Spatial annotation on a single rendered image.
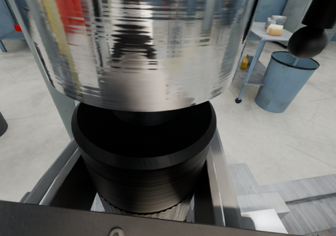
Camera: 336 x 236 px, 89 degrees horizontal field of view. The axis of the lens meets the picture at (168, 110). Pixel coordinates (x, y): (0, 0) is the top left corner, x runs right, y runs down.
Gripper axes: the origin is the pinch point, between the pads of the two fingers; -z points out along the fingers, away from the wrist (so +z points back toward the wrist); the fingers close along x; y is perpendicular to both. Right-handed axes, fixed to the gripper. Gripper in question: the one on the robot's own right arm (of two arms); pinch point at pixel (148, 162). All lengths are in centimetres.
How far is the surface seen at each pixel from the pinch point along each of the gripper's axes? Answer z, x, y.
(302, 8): -439, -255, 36
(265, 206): -8.6, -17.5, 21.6
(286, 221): -10.9, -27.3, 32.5
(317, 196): -18, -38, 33
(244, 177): -15.7, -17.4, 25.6
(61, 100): -30.6, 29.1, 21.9
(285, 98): -170, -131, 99
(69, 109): -30.9, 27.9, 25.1
